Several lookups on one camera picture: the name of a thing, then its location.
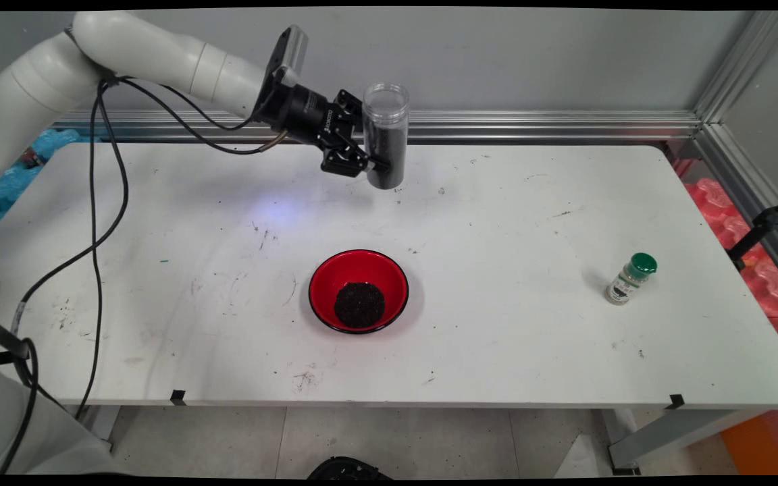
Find green-lid spice jar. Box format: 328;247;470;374
605;252;658;306

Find red plastic packages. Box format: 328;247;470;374
673;159;778;369

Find aluminium frame post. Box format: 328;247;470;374
693;10;778;126

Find black round floor object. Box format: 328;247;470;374
307;456;393;481

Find black tripod stand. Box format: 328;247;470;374
727;182;778;271

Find black cable with metal plug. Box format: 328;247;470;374
7;76;290;338

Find clear plastic jar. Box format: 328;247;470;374
362;82;410;190

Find black printed velcro strap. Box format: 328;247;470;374
0;314;33;363

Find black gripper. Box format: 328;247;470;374
269;81;391;178

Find red bowl black rim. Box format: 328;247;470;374
308;249;409;335

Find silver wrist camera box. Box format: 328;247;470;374
283;26;309;76

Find thin black cable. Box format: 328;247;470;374
75;78;258;419

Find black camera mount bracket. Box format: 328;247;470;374
254;30;295;124

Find grey metal table leg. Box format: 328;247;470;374
82;405;121;452
602;407;768;475

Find orange box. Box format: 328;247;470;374
720;405;778;475

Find aluminium frame rail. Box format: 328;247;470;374
51;110;704;142
693;125;778;298

